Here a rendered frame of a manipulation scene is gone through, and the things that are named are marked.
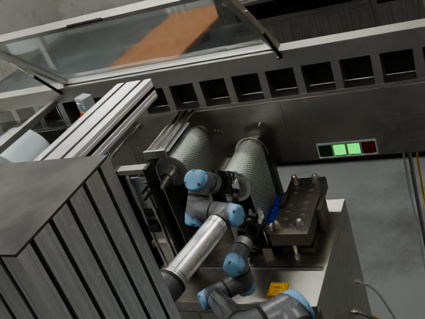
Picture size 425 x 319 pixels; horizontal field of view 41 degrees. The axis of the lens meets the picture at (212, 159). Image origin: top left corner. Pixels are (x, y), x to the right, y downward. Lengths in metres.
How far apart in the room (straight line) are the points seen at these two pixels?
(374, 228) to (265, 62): 1.87
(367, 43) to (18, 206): 1.60
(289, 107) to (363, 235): 1.65
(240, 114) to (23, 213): 1.70
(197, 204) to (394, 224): 2.19
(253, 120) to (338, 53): 0.48
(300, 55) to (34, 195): 1.55
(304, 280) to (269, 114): 0.70
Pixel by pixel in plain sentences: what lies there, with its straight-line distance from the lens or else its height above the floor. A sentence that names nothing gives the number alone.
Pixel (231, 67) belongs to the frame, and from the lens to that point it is 2.39.
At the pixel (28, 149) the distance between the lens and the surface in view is 2.75.
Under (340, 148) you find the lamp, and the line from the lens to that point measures 2.44.
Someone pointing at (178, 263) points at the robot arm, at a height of 1.40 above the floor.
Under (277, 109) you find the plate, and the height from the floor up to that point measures 1.40.
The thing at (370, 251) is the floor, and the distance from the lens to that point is 3.74.
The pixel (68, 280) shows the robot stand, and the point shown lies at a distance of 0.88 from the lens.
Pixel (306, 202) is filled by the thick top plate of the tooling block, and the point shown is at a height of 1.03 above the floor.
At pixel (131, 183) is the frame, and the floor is 1.37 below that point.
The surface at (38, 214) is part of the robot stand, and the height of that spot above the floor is 2.03.
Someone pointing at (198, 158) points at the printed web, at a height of 1.33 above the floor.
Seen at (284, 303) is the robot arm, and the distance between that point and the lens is 1.78.
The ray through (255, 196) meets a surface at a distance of 2.31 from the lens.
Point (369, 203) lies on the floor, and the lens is 4.14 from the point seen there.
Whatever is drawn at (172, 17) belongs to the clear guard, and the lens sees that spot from 2.10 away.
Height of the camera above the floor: 2.40
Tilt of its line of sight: 27 degrees down
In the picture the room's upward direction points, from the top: 19 degrees counter-clockwise
